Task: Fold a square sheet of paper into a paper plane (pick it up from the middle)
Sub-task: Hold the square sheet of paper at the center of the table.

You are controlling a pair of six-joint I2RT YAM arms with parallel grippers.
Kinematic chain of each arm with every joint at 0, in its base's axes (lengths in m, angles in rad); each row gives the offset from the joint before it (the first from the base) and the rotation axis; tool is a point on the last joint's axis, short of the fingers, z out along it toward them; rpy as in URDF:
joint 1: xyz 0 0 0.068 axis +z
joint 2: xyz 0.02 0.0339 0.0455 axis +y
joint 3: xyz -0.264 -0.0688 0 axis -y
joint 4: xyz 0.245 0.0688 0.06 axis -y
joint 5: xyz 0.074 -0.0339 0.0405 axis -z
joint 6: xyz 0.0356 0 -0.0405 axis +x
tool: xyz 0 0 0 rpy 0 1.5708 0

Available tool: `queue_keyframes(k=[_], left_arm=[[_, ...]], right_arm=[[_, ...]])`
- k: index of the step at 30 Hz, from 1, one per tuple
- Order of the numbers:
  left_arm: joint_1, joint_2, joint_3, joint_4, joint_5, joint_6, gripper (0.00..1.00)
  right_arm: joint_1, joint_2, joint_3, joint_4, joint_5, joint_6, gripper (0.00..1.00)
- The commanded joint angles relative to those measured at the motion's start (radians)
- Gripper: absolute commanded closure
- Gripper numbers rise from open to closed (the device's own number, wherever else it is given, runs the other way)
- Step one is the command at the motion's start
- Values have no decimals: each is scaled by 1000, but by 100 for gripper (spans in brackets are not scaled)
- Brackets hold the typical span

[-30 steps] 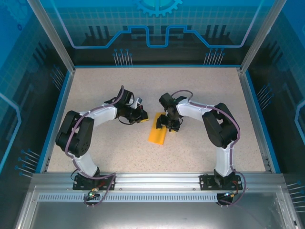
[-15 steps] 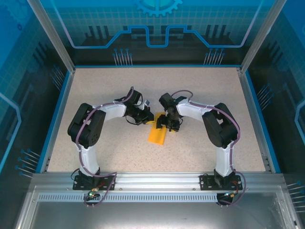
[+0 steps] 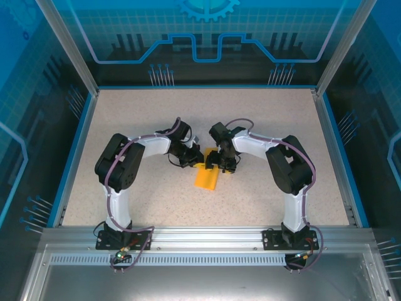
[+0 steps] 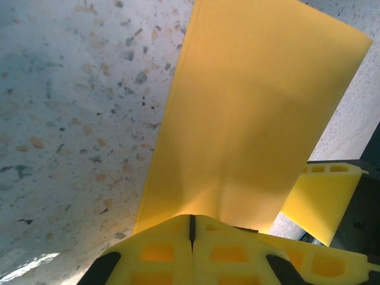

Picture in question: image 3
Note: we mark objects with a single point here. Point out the orange cloth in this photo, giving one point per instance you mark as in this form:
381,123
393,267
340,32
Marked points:
206,180

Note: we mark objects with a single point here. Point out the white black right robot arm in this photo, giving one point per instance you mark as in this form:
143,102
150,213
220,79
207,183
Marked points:
291,169

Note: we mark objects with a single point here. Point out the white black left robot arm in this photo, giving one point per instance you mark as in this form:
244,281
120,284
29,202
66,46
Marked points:
120,163

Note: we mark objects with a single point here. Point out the blue table edge strip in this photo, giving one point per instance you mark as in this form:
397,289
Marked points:
74,156
337,131

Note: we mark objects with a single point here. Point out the steel tray panel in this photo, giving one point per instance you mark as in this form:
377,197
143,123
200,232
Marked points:
200,282

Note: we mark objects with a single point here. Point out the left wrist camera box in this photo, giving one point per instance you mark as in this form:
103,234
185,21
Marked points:
195,140

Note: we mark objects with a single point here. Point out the long aluminium base rail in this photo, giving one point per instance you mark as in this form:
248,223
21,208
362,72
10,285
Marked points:
203,238

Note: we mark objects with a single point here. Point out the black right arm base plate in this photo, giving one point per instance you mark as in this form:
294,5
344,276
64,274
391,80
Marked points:
270,241

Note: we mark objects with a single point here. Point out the aluminium table edge rail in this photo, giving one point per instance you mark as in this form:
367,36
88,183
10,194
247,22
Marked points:
327,131

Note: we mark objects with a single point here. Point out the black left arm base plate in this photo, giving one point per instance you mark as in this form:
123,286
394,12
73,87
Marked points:
101,245

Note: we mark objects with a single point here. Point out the aluminium frame post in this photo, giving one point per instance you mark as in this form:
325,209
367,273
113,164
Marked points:
341,56
72,53

